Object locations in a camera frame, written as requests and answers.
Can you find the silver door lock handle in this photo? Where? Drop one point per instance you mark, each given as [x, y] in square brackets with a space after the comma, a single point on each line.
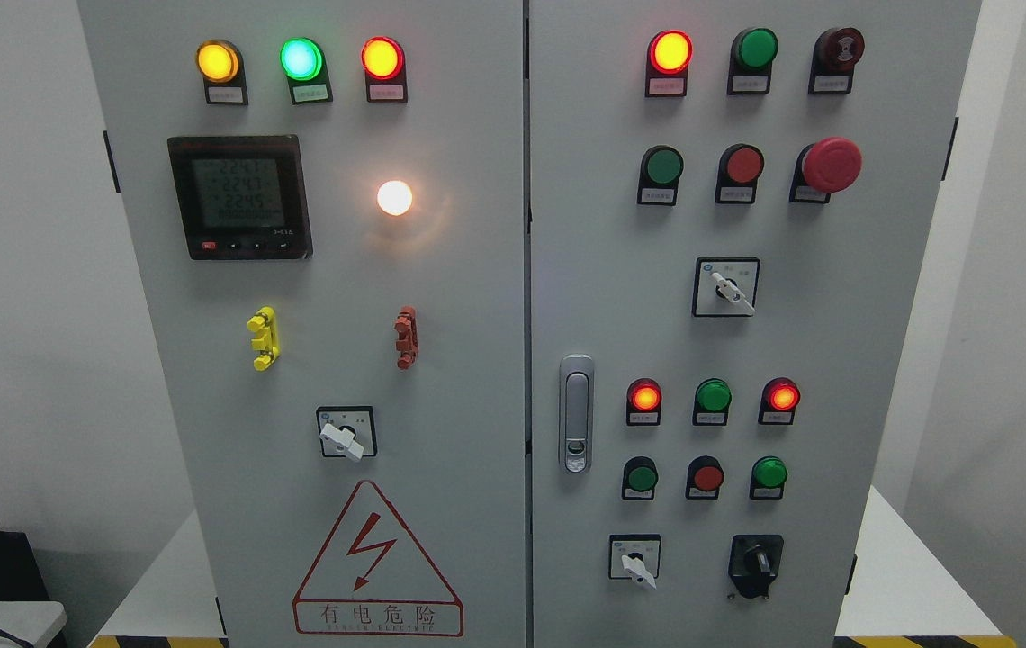
[576, 412]

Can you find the grey cabinet door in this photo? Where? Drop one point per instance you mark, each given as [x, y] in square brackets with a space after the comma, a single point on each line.
[451, 429]
[614, 280]

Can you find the red danger warning sticker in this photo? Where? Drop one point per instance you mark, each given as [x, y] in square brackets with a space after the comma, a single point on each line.
[373, 577]

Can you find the green push button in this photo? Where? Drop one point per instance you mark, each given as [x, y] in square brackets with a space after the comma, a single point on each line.
[640, 477]
[769, 475]
[660, 171]

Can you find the red emergency stop button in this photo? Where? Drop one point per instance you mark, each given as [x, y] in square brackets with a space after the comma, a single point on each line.
[824, 168]

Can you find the white rotary switch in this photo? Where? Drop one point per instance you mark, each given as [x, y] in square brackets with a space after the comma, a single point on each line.
[636, 558]
[725, 287]

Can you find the dark red buzzer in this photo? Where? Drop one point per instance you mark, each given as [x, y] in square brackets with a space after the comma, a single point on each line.
[836, 53]

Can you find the red lit indicator light left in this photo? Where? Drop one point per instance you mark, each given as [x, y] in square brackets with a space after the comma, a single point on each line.
[384, 71]

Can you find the green push button lower right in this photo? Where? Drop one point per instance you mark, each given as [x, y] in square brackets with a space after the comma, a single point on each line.
[769, 475]

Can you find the green indicator top right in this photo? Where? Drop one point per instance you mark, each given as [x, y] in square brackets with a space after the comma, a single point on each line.
[751, 58]

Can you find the red lit indicator top right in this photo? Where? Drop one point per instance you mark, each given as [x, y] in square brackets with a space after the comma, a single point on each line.
[667, 64]

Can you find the green lit indicator light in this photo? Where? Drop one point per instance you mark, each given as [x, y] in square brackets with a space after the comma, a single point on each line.
[307, 75]

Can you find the grey left cabinet door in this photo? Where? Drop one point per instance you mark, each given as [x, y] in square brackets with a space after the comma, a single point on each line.
[451, 429]

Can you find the small clear lamp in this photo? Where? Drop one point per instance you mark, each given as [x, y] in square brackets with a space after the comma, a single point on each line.
[395, 198]

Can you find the white box lower left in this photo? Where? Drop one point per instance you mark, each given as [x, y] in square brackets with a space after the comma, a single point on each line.
[36, 621]

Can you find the red lit indicator lower right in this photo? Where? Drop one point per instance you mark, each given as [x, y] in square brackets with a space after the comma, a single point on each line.
[778, 402]

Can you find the green push button upper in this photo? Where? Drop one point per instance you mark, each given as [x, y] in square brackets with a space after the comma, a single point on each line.
[660, 171]

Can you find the red push button upper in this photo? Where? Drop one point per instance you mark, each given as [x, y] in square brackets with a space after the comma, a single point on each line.
[739, 170]

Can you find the red push button lower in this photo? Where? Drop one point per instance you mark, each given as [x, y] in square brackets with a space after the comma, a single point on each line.
[704, 478]

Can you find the white rotary switch door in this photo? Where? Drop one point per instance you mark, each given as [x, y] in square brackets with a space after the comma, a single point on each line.
[347, 432]

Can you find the white rotary switch bottom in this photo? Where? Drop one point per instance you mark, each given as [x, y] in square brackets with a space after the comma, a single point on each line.
[636, 558]

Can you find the red lit indicator lower left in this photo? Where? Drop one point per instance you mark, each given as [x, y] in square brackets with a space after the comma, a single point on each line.
[643, 403]

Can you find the green push button lower left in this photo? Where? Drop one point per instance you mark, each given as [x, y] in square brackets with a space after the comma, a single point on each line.
[640, 477]

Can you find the black rotary switch bottom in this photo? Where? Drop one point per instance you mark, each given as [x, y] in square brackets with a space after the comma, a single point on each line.
[754, 564]

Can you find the grey right cabinet door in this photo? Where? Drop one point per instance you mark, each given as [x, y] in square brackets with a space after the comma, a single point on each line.
[614, 280]

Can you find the black digital power meter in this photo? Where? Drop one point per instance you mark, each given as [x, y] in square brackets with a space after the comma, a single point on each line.
[241, 198]

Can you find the red terminal clip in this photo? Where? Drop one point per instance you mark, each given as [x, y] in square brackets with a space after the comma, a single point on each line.
[407, 342]

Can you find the yellow terminal clip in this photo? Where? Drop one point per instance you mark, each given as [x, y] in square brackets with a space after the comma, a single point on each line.
[264, 338]

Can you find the red push button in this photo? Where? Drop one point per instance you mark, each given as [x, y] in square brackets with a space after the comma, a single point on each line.
[704, 478]
[739, 170]

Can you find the yellow indicator light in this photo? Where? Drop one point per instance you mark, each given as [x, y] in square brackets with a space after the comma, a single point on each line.
[223, 75]

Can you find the green indicator lower middle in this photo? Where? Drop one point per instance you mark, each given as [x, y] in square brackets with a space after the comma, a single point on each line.
[712, 403]

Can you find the white rotary switch upper right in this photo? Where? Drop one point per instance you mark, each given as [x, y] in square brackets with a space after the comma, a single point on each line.
[725, 287]

